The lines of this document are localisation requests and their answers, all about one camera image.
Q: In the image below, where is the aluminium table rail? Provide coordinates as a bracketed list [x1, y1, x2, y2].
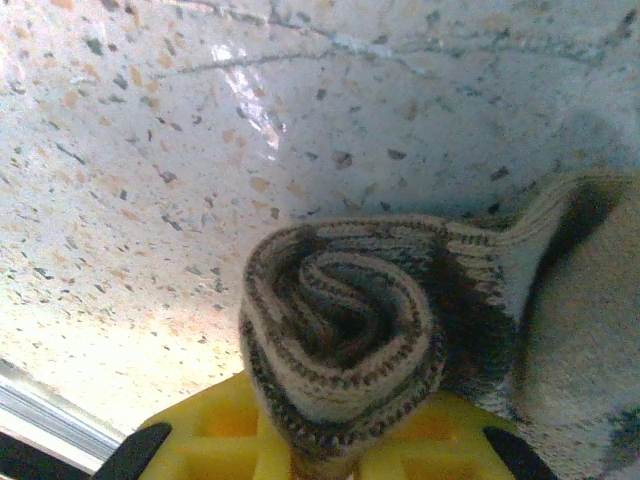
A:
[0, 357, 126, 476]

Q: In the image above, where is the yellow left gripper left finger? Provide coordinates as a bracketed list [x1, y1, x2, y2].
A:
[94, 372, 292, 480]

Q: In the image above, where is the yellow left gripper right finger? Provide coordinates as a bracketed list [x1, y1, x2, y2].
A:
[358, 389, 557, 480]

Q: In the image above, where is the beige brown argyle sock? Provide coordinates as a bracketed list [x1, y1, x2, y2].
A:
[238, 169, 640, 480]

